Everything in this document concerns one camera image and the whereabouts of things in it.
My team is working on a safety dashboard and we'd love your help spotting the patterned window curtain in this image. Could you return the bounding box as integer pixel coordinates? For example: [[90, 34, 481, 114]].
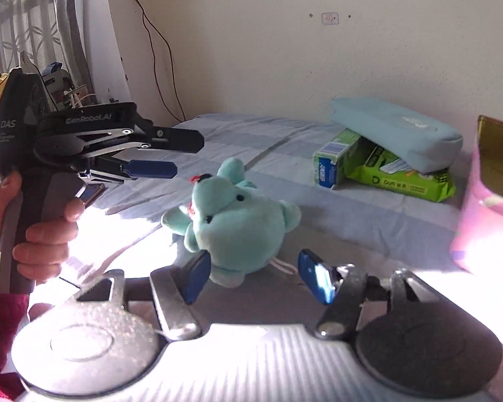
[[0, 0, 89, 93]]

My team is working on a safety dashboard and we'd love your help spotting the person's left hand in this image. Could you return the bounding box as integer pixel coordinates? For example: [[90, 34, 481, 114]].
[[0, 171, 86, 282]]

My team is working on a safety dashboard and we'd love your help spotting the light blue pencil case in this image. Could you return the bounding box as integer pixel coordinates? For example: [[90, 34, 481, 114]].
[[329, 97, 464, 173]]

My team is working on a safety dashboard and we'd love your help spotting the pink biscuit tin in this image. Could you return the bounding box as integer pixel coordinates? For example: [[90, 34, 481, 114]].
[[449, 115, 503, 278]]

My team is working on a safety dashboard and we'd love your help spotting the teal plush toy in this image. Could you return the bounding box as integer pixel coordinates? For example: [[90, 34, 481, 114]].
[[161, 157, 302, 289]]

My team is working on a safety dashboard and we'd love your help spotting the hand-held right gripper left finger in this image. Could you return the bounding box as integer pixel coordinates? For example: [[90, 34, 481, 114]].
[[73, 250, 211, 341]]

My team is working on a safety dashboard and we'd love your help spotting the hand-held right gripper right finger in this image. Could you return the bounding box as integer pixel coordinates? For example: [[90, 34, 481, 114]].
[[297, 249, 437, 341]]

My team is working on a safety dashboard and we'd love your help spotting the green wet wipes pack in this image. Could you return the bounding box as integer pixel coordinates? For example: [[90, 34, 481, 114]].
[[346, 140, 457, 202]]

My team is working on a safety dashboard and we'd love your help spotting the thin dark wall cable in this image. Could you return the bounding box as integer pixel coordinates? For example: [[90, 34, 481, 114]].
[[126, 0, 186, 123]]

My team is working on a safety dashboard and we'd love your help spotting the white leaning board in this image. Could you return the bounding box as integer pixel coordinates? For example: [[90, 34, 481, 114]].
[[100, 0, 131, 105]]

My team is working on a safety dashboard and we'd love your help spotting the white appliance clutter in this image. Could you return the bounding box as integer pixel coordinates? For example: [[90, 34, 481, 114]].
[[41, 62, 95, 110]]

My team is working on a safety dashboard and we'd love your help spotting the green drink carton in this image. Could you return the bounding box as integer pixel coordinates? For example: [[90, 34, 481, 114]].
[[312, 128, 372, 190]]

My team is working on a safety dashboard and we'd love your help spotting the striped blue bedsheet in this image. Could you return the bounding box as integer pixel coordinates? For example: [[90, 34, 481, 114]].
[[27, 113, 503, 402]]

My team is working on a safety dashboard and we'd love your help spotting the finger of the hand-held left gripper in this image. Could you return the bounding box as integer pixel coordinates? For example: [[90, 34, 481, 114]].
[[91, 157, 178, 182], [134, 123, 205, 155]]

